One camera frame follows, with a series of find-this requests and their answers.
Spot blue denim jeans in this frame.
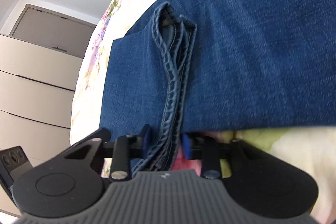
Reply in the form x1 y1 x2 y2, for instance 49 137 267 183
100 0 335 173

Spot floral yellow bed quilt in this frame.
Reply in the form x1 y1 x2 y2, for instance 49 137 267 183
70 0 335 223

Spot beige wardrobe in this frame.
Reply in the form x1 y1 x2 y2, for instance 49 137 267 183
0 33 84 217

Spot grey-brown room door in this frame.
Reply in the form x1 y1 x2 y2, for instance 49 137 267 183
10 4 96 58

